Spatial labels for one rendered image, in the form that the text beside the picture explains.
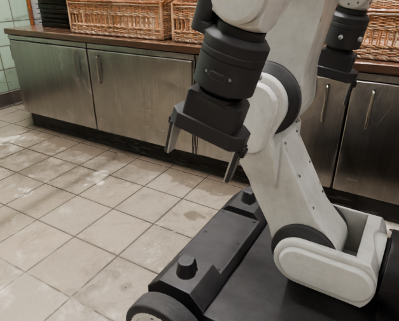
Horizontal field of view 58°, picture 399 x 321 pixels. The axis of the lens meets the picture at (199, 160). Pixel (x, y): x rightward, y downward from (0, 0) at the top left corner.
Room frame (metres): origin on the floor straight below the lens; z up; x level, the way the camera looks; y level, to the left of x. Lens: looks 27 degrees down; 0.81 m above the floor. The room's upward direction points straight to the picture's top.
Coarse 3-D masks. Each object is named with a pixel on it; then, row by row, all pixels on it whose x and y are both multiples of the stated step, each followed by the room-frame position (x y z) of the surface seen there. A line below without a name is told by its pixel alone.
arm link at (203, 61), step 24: (216, 72) 0.45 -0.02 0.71; (240, 72) 0.45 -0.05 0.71; (192, 96) 0.49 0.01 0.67; (216, 96) 0.47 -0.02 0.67; (240, 96) 0.46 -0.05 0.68; (192, 120) 0.48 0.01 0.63; (216, 120) 0.47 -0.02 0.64; (240, 120) 0.47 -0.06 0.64; (216, 144) 0.47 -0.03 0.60; (240, 144) 0.46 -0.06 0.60
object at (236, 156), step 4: (236, 152) 0.47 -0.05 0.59; (240, 152) 0.47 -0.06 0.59; (244, 152) 0.47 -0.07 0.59; (232, 156) 0.47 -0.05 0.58; (236, 156) 0.47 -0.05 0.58; (240, 156) 0.47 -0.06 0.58; (244, 156) 0.48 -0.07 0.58; (232, 160) 0.47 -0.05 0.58; (236, 160) 0.47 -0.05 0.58; (228, 164) 0.47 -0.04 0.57; (232, 164) 0.47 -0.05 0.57; (236, 164) 0.48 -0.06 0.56; (228, 168) 0.47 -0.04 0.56; (232, 168) 0.47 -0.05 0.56; (228, 172) 0.47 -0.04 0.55; (232, 172) 0.48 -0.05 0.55; (228, 176) 0.47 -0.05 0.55; (232, 176) 0.49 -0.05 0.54; (224, 180) 0.48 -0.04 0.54; (228, 180) 0.48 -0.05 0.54
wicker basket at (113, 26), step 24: (72, 0) 1.85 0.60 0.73; (96, 0) 1.78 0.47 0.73; (120, 0) 1.72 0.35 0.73; (144, 0) 2.17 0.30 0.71; (168, 0) 1.66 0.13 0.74; (72, 24) 1.87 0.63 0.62; (96, 24) 1.79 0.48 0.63; (120, 24) 1.72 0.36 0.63; (144, 24) 1.65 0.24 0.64; (168, 24) 1.65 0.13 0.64
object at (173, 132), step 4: (168, 120) 0.52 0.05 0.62; (172, 124) 0.51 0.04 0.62; (172, 128) 0.51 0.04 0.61; (176, 128) 0.52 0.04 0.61; (168, 132) 0.52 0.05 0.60; (172, 132) 0.51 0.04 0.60; (176, 132) 0.53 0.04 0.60; (168, 136) 0.52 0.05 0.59; (172, 136) 0.52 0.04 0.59; (176, 136) 0.53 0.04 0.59; (168, 140) 0.52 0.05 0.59; (172, 140) 0.52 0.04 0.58; (176, 140) 0.54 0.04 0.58; (168, 144) 0.52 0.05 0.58; (172, 144) 0.53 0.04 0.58; (168, 148) 0.52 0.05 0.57; (172, 148) 0.53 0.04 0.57; (168, 152) 0.52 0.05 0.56
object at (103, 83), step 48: (48, 48) 1.90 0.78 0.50; (96, 48) 1.74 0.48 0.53; (144, 48) 1.61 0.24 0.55; (192, 48) 1.46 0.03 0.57; (48, 96) 1.94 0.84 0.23; (96, 96) 1.75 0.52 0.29; (144, 96) 1.60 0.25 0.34; (336, 96) 1.19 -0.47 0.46; (384, 96) 1.11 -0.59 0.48; (144, 144) 1.67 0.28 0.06; (192, 144) 1.48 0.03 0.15; (336, 144) 1.17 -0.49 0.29; (384, 144) 1.10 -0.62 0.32; (336, 192) 1.20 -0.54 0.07; (384, 192) 1.08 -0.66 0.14
